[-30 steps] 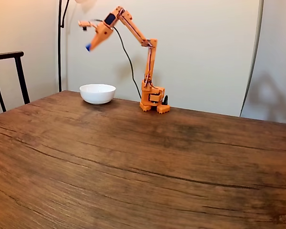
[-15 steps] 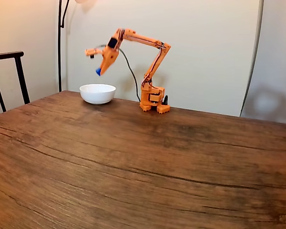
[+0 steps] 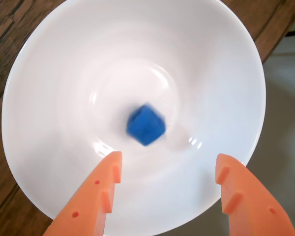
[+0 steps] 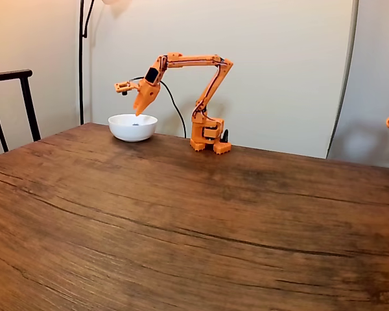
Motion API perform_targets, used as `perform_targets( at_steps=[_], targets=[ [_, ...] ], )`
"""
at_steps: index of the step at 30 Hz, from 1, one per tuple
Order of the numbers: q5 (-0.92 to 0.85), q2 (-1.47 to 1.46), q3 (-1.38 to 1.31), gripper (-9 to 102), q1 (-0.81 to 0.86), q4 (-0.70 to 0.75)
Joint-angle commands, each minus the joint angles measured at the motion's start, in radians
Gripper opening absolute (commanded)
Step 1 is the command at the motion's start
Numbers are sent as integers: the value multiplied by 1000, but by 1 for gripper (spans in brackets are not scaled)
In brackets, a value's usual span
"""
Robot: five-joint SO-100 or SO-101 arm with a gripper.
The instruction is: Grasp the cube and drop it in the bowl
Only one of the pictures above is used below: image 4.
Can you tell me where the black floor lamp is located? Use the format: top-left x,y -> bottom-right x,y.
78,0 -> 133,126

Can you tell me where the orange gripper camera mount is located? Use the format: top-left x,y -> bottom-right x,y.
113,80 -> 140,97

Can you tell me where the white backdrop panel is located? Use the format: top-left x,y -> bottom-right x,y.
89,0 -> 360,160

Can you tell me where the white bowl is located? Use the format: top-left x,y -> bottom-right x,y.
108,113 -> 158,143

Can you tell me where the black camera cable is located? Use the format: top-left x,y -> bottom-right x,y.
128,76 -> 188,139

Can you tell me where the black chair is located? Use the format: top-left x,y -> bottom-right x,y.
0,69 -> 42,153

